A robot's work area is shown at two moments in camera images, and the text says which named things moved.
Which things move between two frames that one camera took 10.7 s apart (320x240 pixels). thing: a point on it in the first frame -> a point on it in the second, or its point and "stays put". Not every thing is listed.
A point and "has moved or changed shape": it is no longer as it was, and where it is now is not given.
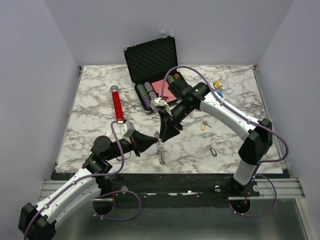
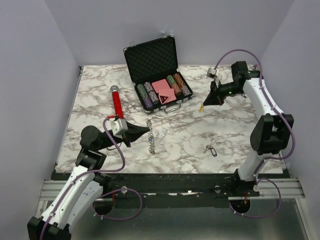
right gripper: (167, 130) -> (215, 97)
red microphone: (115, 89) stays put
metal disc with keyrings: (160, 150) -> (151, 138)
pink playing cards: (168, 96) stays put
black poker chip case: (152, 65) stays put
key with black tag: (210, 147) stays put
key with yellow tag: (203, 125) has moved or changed shape
